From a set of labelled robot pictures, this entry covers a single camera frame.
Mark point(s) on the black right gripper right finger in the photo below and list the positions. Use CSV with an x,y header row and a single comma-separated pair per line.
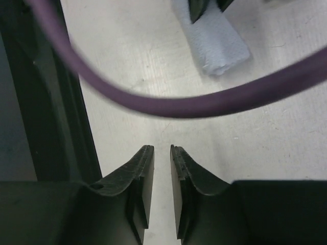
x,y
209,210

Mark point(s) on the light blue towel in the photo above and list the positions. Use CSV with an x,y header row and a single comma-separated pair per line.
x,y
215,45

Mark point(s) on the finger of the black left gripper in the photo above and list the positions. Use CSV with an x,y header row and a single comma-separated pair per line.
x,y
197,8
223,4

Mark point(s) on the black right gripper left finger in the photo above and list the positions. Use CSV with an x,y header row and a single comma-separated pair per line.
x,y
113,210

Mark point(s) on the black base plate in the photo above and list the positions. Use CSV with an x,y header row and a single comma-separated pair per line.
x,y
50,101

